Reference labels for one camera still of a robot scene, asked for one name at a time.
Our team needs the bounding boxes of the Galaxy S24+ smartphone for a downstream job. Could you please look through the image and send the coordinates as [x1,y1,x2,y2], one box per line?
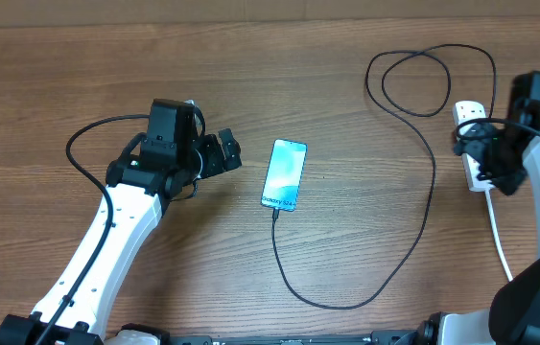
[261,139,308,212]

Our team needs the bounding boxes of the black USB charging cable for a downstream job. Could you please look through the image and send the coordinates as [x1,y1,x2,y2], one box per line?
[270,43,498,311]

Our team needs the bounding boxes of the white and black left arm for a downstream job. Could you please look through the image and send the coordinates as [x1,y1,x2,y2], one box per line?
[0,99,242,345]

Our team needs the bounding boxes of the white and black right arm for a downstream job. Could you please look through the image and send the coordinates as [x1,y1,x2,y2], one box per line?
[400,71,540,344]

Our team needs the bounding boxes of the white power strip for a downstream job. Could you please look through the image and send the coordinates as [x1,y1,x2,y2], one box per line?
[452,101,493,192]

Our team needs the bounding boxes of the white power strip cord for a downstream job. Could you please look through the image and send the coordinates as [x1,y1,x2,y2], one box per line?
[483,189,514,283]

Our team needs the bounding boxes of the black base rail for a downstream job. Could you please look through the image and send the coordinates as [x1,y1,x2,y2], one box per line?
[106,325,424,345]

